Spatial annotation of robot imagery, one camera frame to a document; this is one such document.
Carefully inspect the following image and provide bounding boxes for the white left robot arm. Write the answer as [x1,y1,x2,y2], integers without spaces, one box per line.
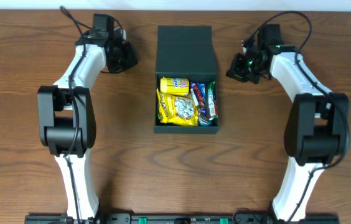
[37,40,137,223]

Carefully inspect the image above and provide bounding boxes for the red green candy bar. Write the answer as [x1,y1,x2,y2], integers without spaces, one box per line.
[207,81,218,120]

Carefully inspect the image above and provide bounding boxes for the black box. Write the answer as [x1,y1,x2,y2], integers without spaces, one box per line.
[154,26,220,134]

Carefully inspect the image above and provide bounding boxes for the yellow Mentos bottle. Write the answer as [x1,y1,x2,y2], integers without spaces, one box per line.
[160,77,190,96]

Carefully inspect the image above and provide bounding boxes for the blue Oreo cookie pack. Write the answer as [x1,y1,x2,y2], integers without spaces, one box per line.
[196,83,212,126]

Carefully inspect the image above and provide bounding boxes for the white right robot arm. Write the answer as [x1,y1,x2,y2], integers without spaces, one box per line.
[226,45,349,223]

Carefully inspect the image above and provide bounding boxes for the purple Dairy Milk bar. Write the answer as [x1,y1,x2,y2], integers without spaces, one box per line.
[190,82,206,115]

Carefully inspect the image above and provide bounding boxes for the yellow Hacks candy bag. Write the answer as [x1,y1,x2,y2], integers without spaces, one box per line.
[156,89,198,127]

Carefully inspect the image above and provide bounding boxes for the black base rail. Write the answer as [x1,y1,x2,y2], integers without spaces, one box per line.
[24,212,340,224]

